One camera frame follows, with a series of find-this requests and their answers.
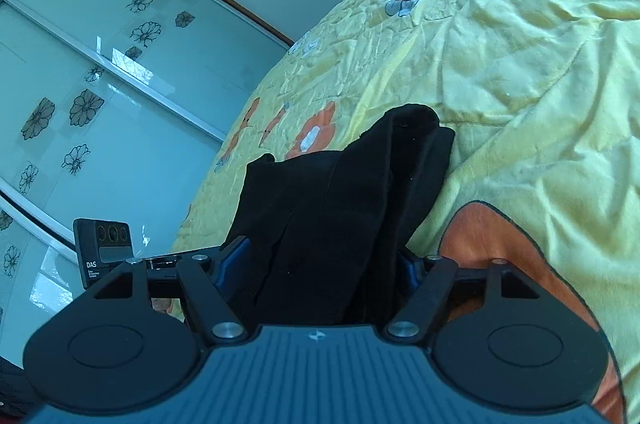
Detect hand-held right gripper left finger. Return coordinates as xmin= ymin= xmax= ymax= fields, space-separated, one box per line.
xmin=84 ymin=235 xmax=252 ymax=346

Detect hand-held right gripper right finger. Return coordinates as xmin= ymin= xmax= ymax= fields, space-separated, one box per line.
xmin=386 ymin=253 xmax=543 ymax=346

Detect black pants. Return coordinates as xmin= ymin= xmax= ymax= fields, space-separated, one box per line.
xmin=220 ymin=103 xmax=457 ymax=326

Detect flower print sliding wardrobe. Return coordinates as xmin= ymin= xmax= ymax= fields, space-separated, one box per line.
xmin=0 ymin=0 xmax=297 ymax=407

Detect yellow floral bedsheet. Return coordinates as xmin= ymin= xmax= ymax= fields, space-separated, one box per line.
xmin=170 ymin=0 xmax=640 ymax=424

